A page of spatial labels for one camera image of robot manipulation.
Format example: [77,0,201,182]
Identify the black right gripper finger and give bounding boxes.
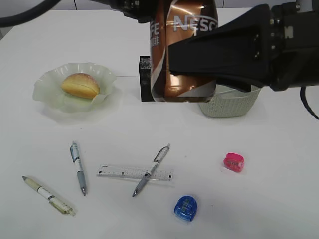
[216,78,251,92]
[168,4,271,87]

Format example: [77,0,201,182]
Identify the blue pencil sharpener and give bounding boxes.
[173,195,197,222]

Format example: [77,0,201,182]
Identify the pink pencil sharpener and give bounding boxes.
[223,153,245,173]

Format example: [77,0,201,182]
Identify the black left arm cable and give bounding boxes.
[0,0,60,27]

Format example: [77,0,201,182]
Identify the pale green wavy plate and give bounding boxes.
[32,63,116,113]

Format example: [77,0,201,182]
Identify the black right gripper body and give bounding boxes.
[268,3,319,92]

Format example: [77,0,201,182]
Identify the clear plastic ruler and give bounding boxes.
[97,164,174,181]

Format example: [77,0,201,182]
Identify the brown coffee bottle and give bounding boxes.
[150,0,218,103]

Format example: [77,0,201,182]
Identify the cream white pen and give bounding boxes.
[22,176,76,216]

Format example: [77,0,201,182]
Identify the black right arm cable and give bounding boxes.
[300,86,319,120]

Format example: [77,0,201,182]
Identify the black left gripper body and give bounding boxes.
[93,0,159,23]

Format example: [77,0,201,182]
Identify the bread roll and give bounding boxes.
[60,73,100,99]

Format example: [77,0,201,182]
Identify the blue grey pen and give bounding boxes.
[70,141,87,196]

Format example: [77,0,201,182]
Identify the light green woven basket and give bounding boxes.
[199,85,261,118]

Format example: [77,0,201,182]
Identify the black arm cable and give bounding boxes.
[300,86,319,120]
[0,0,60,27]

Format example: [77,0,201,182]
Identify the black pen holder box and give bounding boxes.
[139,56,155,102]

